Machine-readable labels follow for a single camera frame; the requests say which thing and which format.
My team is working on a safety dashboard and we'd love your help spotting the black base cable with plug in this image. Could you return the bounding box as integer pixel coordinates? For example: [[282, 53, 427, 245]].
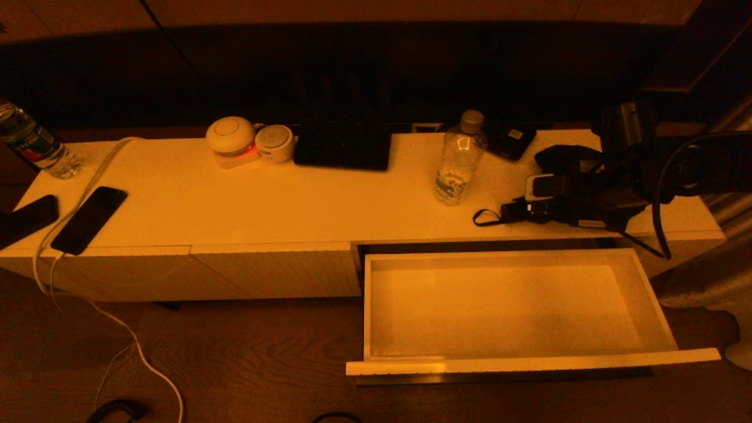
[[311, 411, 365, 423]]

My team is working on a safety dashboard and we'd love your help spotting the small black adapter box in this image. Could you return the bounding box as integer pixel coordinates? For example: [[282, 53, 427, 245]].
[[486, 122, 537, 161]]

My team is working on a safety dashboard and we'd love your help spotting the black smartphone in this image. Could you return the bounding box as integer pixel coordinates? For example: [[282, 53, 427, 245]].
[[0, 194, 60, 250], [50, 185, 129, 256]]

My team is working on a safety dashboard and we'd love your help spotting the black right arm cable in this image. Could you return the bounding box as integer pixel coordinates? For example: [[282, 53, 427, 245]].
[[617, 132, 752, 260]]

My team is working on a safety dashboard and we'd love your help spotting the coiled black cable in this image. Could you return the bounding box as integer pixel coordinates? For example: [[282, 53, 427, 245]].
[[86, 398, 145, 423]]

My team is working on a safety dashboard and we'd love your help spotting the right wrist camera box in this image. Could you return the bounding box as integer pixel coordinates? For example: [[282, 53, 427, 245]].
[[524, 173, 556, 203]]

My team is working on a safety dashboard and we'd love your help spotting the thick white charging cable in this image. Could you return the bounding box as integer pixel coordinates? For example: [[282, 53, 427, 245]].
[[32, 136, 185, 423]]

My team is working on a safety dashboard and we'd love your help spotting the pale pleated curtain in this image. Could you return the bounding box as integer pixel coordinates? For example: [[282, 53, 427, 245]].
[[649, 88, 752, 371]]

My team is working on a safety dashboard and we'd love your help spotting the small white round speaker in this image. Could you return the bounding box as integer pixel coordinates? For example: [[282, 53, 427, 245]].
[[254, 123, 296, 163]]

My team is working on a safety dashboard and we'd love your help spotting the white ribbed drawer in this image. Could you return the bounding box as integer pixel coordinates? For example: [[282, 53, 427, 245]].
[[345, 247, 722, 378]]

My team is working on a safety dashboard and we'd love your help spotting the black umbrella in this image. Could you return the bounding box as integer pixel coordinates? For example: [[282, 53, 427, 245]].
[[472, 145, 607, 229]]

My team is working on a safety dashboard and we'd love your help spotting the labelled plastic water bottle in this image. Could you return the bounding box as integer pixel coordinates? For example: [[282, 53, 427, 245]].
[[0, 99, 83, 179]]

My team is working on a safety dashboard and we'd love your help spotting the flat black set-top box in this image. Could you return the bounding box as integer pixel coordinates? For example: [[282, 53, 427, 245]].
[[292, 119, 392, 172]]

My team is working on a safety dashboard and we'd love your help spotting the white ribbed cabinet door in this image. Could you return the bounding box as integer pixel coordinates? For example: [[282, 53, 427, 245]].
[[190, 241, 362, 298], [0, 246, 253, 303]]

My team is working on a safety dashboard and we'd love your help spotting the long white low cabinet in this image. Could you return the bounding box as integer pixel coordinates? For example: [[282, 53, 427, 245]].
[[0, 128, 728, 303]]

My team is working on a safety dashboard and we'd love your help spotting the thin black wall cable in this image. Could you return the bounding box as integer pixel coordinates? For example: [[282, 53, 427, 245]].
[[137, 0, 202, 78]]

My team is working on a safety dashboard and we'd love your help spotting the clear bottle with grey cap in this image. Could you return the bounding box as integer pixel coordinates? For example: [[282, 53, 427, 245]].
[[433, 108, 488, 206]]

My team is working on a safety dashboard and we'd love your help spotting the large white round device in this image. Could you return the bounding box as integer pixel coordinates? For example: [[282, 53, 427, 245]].
[[205, 115, 261, 170]]

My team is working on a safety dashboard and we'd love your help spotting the thin white cable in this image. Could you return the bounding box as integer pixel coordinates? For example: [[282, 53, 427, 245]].
[[49, 255, 140, 413]]

